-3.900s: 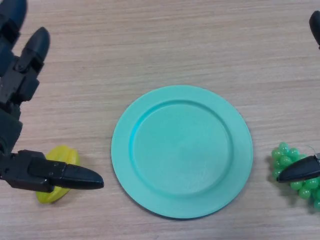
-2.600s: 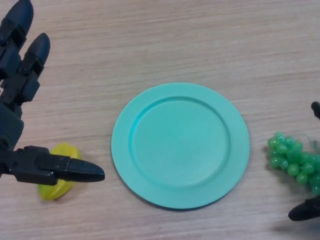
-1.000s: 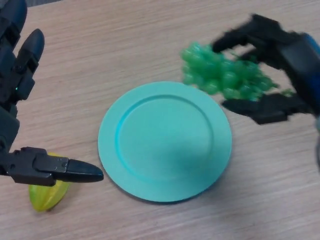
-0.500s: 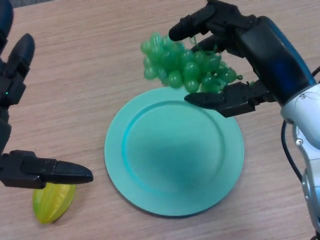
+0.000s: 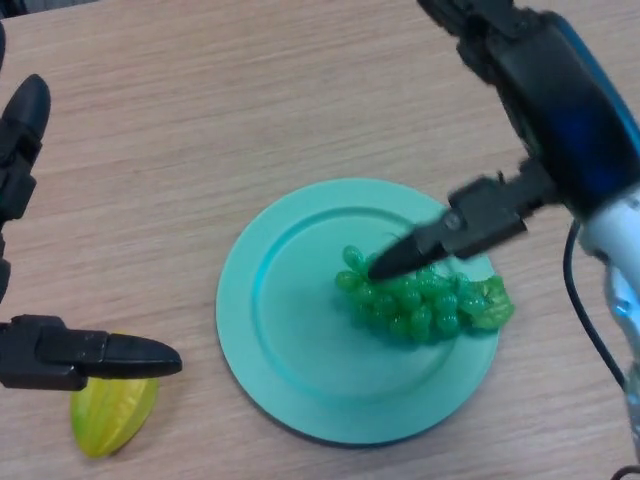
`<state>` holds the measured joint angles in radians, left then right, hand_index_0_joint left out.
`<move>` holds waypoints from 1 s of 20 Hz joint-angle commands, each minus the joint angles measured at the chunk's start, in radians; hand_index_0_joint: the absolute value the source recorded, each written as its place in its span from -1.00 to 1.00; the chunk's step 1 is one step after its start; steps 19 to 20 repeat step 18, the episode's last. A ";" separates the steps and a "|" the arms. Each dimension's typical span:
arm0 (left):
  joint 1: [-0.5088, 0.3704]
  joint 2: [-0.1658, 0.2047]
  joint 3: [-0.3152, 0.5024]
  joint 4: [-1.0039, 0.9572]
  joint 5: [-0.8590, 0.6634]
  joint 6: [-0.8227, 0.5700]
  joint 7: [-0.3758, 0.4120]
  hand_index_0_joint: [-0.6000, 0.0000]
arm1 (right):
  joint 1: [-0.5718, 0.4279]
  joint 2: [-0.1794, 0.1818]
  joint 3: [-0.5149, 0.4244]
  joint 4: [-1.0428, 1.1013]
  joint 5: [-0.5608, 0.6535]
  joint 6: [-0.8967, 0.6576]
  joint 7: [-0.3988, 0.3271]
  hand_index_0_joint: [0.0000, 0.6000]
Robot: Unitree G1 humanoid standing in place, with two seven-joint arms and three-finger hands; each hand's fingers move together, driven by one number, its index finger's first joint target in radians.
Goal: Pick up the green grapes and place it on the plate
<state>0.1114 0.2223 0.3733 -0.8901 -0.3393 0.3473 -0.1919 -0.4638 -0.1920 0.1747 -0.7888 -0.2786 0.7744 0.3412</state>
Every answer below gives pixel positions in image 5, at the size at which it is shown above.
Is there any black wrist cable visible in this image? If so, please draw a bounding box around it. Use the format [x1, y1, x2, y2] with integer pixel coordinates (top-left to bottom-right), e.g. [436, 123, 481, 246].
[562, 220, 640, 480]

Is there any green grapes bunch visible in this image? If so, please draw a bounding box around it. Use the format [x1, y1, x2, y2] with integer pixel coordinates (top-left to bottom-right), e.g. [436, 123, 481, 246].
[333, 244, 517, 344]

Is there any yellow starfruit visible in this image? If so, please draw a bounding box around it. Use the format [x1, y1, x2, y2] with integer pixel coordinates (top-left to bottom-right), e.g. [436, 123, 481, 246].
[69, 332, 161, 460]

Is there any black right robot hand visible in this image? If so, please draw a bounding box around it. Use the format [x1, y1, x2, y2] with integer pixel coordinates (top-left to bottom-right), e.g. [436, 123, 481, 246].
[367, 0, 640, 281]

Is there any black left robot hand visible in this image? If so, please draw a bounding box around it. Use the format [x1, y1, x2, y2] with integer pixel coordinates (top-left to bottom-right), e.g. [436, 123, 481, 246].
[0, 22, 183, 392]

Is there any green round plate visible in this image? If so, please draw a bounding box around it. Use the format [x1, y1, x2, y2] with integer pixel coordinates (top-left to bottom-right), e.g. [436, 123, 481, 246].
[215, 177, 501, 446]

